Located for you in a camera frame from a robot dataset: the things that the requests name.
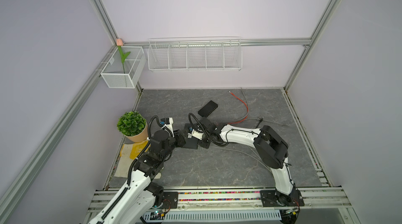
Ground small ribbed black switch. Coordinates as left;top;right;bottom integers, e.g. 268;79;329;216
197;100;218;117

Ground red ethernet cable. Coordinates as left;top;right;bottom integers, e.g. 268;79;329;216
227;91;249;126

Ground grey ethernet cable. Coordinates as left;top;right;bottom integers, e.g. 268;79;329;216
232;87;290;127
213;145;272;173

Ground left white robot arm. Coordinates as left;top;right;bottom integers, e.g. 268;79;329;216
89;130;188;224

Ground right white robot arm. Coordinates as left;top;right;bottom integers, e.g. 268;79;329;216
190;117;299;206

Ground beige plant pot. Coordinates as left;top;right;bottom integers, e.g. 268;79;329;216
125;125;148;143

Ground yellow white work glove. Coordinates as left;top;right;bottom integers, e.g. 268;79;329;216
113;140;148;178

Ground green artificial plant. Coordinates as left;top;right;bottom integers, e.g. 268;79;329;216
117;111;147;137

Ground white mesh square basket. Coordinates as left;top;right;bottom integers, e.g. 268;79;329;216
100;46;146;89

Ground pink artificial tulip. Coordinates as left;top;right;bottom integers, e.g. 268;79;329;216
116;38;131;74

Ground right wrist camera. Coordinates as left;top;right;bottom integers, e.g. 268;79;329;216
187;129;204;140

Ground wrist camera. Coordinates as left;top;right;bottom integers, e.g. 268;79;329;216
187;129;204;140
160;117;174;137

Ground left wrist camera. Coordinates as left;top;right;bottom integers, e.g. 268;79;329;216
160;117;174;137

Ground white wire long basket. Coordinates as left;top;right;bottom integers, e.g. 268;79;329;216
148;37;243;71

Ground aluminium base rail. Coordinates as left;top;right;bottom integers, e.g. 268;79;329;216
83;187;360;224

